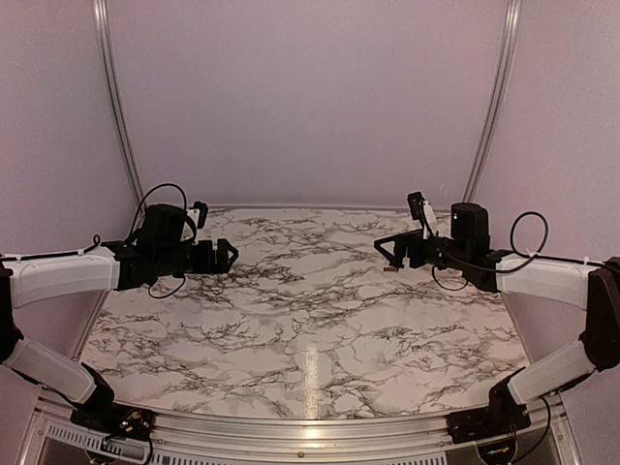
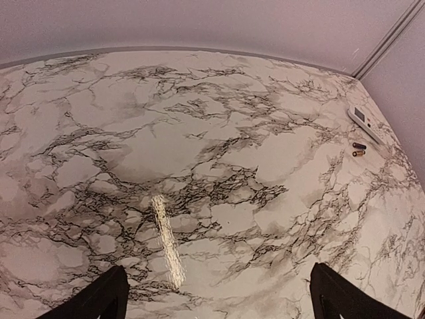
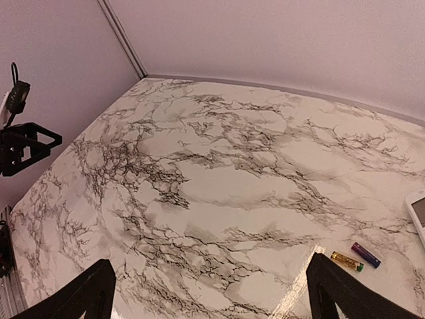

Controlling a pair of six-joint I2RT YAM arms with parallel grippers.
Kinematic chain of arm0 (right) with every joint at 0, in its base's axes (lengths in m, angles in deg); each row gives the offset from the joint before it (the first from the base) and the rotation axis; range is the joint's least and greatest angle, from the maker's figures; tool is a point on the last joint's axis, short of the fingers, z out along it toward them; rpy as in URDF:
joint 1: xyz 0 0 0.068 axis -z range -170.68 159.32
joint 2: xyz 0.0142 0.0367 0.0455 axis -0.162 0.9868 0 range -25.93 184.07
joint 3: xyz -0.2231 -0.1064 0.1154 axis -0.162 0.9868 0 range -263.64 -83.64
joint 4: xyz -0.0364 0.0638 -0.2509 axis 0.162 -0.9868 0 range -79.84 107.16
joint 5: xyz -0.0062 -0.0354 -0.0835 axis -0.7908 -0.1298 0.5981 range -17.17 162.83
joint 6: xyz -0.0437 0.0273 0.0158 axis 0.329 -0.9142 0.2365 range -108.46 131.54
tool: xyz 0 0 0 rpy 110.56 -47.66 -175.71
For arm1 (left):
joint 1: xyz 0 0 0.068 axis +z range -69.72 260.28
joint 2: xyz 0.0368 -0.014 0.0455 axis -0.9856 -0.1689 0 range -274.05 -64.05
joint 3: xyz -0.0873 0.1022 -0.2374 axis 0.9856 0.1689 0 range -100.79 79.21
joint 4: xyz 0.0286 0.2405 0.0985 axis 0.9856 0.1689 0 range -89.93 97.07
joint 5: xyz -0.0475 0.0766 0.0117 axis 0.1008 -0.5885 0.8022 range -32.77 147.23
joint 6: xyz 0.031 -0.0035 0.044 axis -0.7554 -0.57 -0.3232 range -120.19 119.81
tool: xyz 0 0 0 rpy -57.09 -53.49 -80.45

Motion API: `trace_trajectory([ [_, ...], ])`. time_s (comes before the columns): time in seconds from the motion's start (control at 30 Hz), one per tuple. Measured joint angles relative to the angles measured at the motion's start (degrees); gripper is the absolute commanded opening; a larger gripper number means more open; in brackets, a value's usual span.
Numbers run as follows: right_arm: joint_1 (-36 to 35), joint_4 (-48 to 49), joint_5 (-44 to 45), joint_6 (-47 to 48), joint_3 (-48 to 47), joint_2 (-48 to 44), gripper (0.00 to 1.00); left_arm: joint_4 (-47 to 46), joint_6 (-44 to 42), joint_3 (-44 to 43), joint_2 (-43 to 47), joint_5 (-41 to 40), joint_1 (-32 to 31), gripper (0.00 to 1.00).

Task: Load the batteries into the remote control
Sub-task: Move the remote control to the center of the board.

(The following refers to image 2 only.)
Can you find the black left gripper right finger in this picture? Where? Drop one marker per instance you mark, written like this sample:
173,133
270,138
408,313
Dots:
333,296

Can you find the right rear aluminium frame post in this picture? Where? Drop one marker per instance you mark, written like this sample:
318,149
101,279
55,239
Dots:
395,32

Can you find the white remote control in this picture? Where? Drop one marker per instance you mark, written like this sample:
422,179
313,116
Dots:
365,120

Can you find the gold AAA battery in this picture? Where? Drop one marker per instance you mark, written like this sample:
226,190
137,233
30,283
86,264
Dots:
359,153

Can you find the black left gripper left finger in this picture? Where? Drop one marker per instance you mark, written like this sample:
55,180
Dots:
106,297

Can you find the purple AAA battery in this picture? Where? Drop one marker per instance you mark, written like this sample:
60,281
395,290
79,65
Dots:
359,146

